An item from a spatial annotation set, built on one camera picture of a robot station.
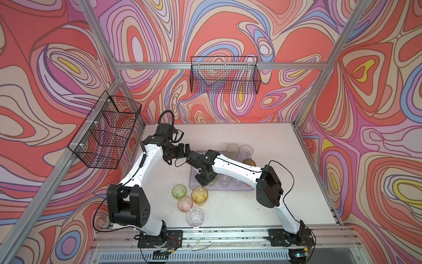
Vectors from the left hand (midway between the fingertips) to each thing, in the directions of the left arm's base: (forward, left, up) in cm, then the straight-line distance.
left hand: (185, 154), depth 84 cm
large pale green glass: (+9, -26, -7) cm, 29 cm away
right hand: (-12, -12, -10) cm, 20 cm away
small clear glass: (-24, -23, +17) cm, 37 cm away
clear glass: (-27, -6, -17) cm, 32 cm away
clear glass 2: (+11, -35, -13) cm, 39 cm away
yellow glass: (-16, -7, -15) cm, 23 cm away
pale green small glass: (-10, -14, -11) cm, 21 cm away
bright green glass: (-14, +4, -13) cm, 20 cm away
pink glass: (-21, 0, -15) cm, 26 cm away
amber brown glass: (+1, -35, -10) cm, 37 cm away
